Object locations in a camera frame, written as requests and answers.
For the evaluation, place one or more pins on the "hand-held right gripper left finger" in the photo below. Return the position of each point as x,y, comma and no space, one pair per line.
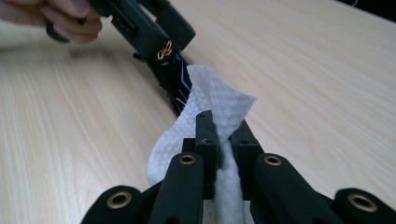
210,146

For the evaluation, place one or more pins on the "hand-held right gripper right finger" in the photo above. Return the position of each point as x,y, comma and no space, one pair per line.
246,149

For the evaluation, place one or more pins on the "blue toy car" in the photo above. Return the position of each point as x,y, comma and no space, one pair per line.
174,77

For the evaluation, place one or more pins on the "white wet wipe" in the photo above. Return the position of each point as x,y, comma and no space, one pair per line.
214,93

